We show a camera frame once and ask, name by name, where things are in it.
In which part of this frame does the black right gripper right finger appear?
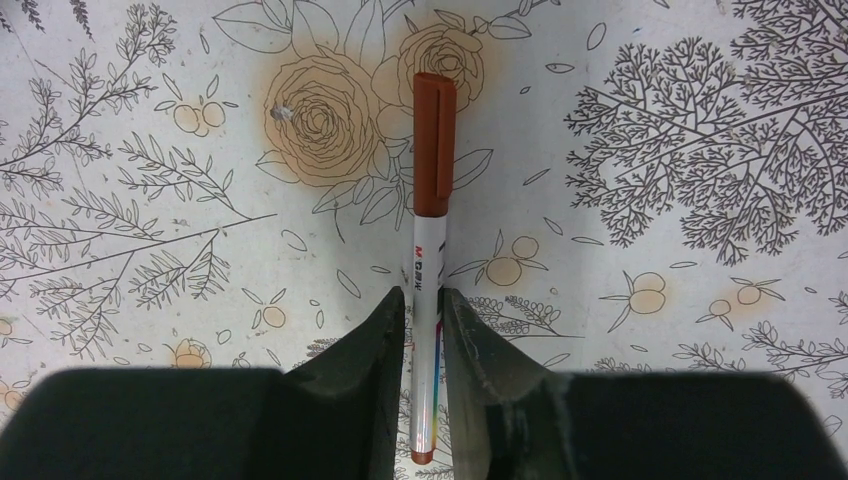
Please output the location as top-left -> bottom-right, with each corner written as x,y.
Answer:
443,289 -> 847,479

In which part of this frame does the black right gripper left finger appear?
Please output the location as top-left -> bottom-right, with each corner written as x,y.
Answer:
1,288 -> 405,479

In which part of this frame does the floral patterned table mat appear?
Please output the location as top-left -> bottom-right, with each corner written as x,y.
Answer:
0,0 -> 848,480

